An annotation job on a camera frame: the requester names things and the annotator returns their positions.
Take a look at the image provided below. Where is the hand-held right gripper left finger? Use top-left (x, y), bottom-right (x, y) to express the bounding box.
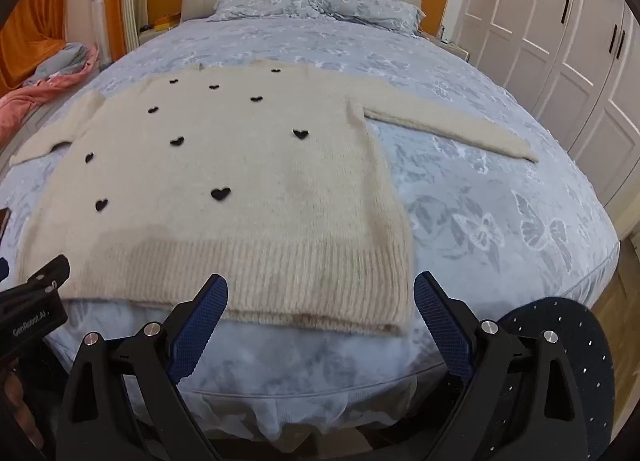
top-left (55, 273), bottom-right (231, 461)

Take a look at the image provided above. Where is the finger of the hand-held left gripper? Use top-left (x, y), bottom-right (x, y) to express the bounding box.
top-left (17, 255), bottom-right (71, 299)

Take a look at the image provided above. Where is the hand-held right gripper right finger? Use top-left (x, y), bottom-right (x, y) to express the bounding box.
top-left (413, 271), bottom-right (603, 461)

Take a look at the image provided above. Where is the cream sweater with black hearts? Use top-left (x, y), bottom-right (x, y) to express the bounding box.
top-left (9, 58), bottom-right (540, 338)

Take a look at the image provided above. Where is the butterfly print bedspread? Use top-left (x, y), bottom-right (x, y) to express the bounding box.
top-left (0, 16), bottom-right (621, 442)

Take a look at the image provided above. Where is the pink blanket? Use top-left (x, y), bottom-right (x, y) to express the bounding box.
top-left (0, 41), bottom-right (101, 142)

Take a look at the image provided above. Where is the grey cloth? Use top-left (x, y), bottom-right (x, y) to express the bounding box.
top-left (22, 42), bottom-right (91, 87)

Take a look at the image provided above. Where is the orange curtain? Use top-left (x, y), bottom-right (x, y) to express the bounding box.
top-left (0, 0), bottom-right (126, 97)

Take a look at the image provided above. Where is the beige nightstand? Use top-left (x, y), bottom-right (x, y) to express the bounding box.
top-left (137, 16), bottom-right (182, 45)
top-left (420, 34), bottom-right (471, 62)

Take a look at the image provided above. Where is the white wardrobe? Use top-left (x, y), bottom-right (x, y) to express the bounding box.
top-left (445, 0), bottom-right (640, 237)

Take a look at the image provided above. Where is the ruffled butterfly print pillow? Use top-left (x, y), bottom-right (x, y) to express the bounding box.
top-left (310, 0), bottom-right (426, 35)

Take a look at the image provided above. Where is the flat butterfly print pillow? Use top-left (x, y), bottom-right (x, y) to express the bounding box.
top-left (206, 0), bottom-right (326, 23)

